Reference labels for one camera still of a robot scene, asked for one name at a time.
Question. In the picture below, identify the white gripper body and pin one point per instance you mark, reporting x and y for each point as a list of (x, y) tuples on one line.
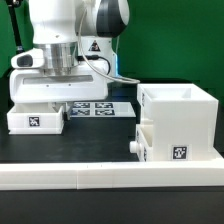
[(30, 83)]

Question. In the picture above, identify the black camera stand pole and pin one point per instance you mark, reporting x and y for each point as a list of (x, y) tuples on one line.
[(12, 5)]

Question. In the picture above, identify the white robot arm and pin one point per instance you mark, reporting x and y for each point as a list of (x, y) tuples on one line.
[(56, 71)]

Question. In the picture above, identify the white drawer cabinet housing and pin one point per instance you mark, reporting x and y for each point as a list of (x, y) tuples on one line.
[(183, 117)]

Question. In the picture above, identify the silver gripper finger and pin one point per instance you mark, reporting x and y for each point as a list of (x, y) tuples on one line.
[(67, 110)]

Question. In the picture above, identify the white front drawer box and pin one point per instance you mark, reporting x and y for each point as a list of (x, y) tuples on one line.
[(142, 145)]

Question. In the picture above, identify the white marker sheet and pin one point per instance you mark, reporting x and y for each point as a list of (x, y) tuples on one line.
[(101, 109)]

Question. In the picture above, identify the white L-shaped fence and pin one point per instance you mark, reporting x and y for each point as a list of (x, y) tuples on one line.
[(37, 176)]

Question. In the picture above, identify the white drawer box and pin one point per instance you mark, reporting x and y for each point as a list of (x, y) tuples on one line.
[(142, 145), (28, 119)]

